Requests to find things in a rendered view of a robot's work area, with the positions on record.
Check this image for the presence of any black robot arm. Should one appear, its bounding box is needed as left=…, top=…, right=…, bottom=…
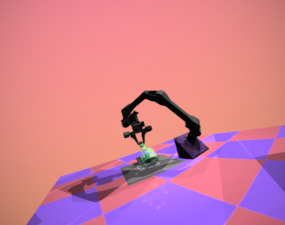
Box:
left=121, top=90, right=201, bottom=143

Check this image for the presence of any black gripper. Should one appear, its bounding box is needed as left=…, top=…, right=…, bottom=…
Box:
left=123, top=120, right=152, bottom=145

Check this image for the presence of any dark grey flat mat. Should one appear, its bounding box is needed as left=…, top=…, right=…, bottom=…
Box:
left=120, top=154, right=186, bottom=185

